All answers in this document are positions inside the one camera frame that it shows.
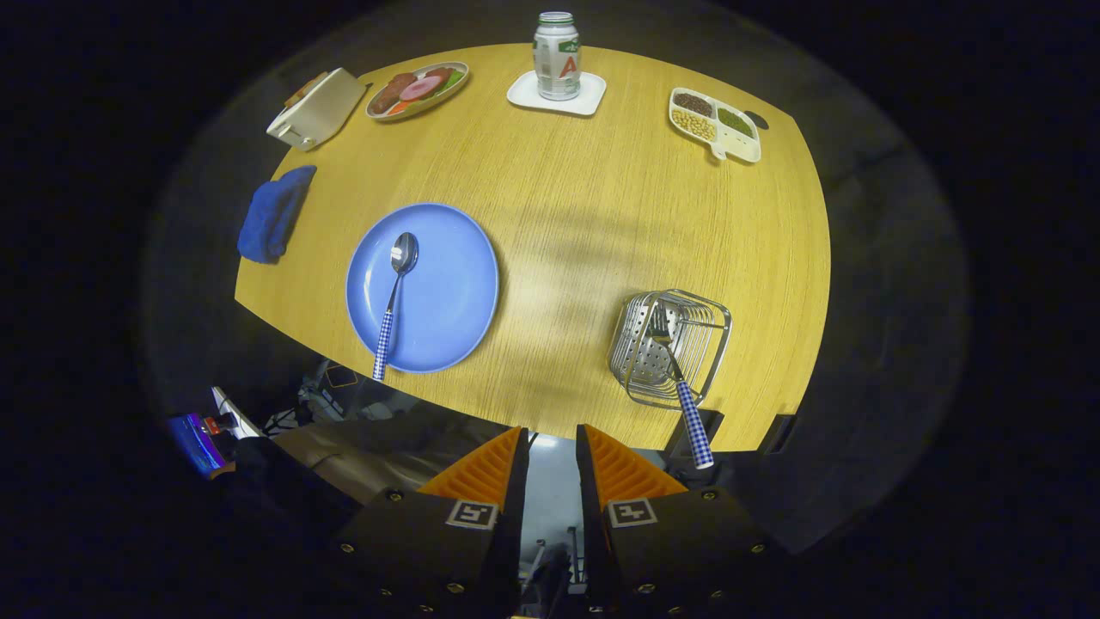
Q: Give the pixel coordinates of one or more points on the white slanted bar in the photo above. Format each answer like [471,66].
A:
[234,413]

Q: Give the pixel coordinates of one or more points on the blue round plate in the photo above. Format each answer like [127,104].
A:
[447,292]

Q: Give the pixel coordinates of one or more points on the white divided bean tray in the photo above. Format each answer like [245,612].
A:
[741,150]

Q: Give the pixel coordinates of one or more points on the green lettuce leaf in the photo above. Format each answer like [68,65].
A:
[454,79]

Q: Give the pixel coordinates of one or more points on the glowing purple screen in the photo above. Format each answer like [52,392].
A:
[196,443]

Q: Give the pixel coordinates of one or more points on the brown meat slice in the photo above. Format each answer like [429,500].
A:
[391,90]

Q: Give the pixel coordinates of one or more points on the white oval food plate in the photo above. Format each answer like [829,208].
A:
[412,112]

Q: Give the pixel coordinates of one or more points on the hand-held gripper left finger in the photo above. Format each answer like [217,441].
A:
[514,516]

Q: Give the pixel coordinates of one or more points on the black table grommet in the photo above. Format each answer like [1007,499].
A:
[758,119]

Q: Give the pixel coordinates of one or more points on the person's beige trousers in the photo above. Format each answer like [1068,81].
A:
[378,456]

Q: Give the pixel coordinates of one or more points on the brown toast slice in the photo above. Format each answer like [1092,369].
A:
[305,88]

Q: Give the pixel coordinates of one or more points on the white square coaster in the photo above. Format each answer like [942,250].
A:
[517,94]

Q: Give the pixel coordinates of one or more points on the white toaster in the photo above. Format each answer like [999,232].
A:
[322,107]

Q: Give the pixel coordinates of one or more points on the pink ham slice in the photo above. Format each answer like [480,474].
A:
[421,88]

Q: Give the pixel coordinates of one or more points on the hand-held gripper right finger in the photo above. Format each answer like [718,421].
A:
[591,516]

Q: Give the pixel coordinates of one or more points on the blue folded cloth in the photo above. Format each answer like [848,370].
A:
[273,215]

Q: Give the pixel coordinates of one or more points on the white drink bottle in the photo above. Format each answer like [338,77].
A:
[557,60]

